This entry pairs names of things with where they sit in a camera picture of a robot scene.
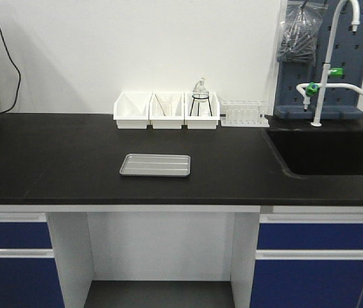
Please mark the silver metal tray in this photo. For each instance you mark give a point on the silver metal tray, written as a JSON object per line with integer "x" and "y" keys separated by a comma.
{"x": 155, "y": 165}

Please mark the clear glass beaker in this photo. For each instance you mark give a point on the clear glass beaker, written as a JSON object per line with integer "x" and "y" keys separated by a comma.
{"x": 165, "y": 103}

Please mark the middle white plastic bin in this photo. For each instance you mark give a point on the middle white plastic bin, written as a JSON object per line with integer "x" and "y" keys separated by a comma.
{"x": 173, "y": 122}

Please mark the white plastic bin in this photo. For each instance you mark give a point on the white plastic bin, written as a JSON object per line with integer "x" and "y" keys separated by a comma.
{"x": 203, "y": 121}
{"x": 131, "y": 110}
{"x": 173, "y": 122}

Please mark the right white plastic bin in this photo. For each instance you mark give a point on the right white plastic bin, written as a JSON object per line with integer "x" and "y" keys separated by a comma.
{"x": 203, "y": 121}

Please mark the round glass flask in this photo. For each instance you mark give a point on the round glass flask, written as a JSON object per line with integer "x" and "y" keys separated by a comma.
{"x": 199, "y": 91}

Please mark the white test tube rack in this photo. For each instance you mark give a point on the white test tube rack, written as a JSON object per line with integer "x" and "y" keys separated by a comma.
{"x": 244, "y": 114}

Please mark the left white plastic bin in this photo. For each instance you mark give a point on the left white plastic bin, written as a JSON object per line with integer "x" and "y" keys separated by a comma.
{"x": 131, "y": 110}

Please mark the black lab sink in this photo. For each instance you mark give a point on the black lab sink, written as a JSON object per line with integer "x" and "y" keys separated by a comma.
{"x": 318, "y": 152}

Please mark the white lab faucet green knobs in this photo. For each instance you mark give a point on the white lab faucet green knobs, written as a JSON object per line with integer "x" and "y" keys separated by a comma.
{"x": 306, "y": 89}

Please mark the right blue cabinet drawers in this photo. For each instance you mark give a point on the right blue cabinet drawers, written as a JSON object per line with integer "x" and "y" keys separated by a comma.
{"x": 306, "y": 260}

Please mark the blue cabinet drawers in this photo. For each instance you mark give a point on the blue cabinet drawers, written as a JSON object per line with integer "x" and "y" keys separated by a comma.
{"x": 28, "y": 273}
{"x": 306, "y": 260}

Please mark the plastic bag of black pegs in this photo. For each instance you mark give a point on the plastic bag of black pegs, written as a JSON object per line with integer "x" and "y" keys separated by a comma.
{"x": 300, "y": 29}

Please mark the grey-blue pegboard drying rack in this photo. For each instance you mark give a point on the grey-blue pegboard drying rack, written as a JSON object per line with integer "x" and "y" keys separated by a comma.
{"x": 347, "y": 59}

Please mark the left blue cabinet drawers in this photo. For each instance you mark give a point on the left blue cabinet drawers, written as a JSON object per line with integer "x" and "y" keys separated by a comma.
{"x": 28, "y": 273}

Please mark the black wire tripod stand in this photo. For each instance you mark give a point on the black wire tripod stand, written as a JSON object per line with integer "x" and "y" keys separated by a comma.
{"x": 199, "y": 100}

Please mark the white bench support frame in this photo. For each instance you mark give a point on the white bench support frame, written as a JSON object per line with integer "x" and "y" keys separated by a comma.
{"x": 146, "y": 258}

